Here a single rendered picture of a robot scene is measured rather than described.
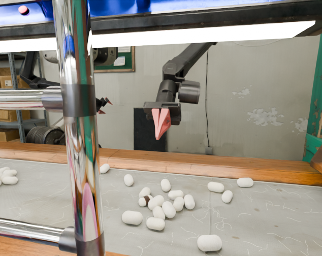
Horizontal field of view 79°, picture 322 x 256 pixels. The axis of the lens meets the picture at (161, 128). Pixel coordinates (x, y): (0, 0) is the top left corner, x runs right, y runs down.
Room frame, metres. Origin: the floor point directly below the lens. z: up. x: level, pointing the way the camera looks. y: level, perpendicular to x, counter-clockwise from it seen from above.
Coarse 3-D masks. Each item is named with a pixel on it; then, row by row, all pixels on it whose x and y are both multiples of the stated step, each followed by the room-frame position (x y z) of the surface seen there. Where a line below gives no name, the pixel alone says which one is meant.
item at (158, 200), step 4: (156, 196) 0.35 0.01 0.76; (160, 196) 0.35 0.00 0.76; (152, 200) 0.34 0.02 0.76; (156, 200) 0.34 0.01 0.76; (160, 200) 0.34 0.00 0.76; (164, 200) 0.35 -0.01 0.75; (148, 204) 0.33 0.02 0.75; (152, 204) 0.33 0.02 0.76; (156, 204) 0.33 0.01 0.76; (160, 204) 0.34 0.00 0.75; (152, 208) 0.33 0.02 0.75
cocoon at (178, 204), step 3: (177, 198) 0.35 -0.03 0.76; (180, 198) 0.35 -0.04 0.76; (174, 201) 0.34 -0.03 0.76; (177, 201) 0.34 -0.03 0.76; (180, 201) 0.34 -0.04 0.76; (183, 201) 0.35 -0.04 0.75; (174, 204) 0.33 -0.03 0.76; (177, 204) 0.33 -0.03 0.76; (180, 204) 0.33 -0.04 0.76; (183, 204) 0.34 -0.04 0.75; (174, 207) 0.33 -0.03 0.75; (177, 207) 0.33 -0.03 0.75; (180, 207) 0.33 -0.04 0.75; (177, 210) 0.33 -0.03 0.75; (180, 210) 0.33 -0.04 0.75
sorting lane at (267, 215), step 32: (0, 160) 0.61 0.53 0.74; (0, 192) 0.40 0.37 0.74; (32, 192) 0.40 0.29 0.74; (64, 192) 0.40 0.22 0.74; (128, 192) 0.40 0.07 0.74; (160, 192) 0.40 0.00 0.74; (192, 192) 0.40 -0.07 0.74; (256, 192) 0.40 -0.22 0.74; (288, 192) 0.40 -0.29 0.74; (320, 192) 0.40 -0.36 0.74; (64, 224) 0.30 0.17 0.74; (128, 224) 0.30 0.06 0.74; (192, 224) 0.30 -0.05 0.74; (224, 224) 0.30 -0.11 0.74; (256, 224) 0.30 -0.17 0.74; (288, 224) 0.30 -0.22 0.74; (320, 224) 0.30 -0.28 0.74
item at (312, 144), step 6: (306, 138) 0.57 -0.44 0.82; (312, 138) 0.54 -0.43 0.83; (318, 138) 0.52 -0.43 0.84; (306, 144) 0.57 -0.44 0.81; (312, 144) 0.53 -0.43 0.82; (318, 144) 0.51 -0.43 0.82; (306, 150) 0.56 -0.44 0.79; (312, 150) 0.53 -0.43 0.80; (306, 156) 0.56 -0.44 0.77; (312, 156) 0.53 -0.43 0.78
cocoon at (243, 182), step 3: (237, 180) 0.43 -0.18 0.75; (240, 180) 0.43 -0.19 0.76; (243, 180) 0.42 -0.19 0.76; (246, 180) 0.42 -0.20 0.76; (249, 180) 0.42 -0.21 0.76; (252, 180) 0.43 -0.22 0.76; (237, 183) 0.43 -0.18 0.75; (240, 183) 0.42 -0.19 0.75; (243, 183) 0.42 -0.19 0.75; (246, 183) 0.42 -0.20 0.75; (249, 183) 0.42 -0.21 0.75; (252, 183) 0.42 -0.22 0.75; (240, 186) 0.42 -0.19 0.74; (243, 186) 0.42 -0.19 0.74; (246, 186) 0.42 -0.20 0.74; (249, 186) 0.42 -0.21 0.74
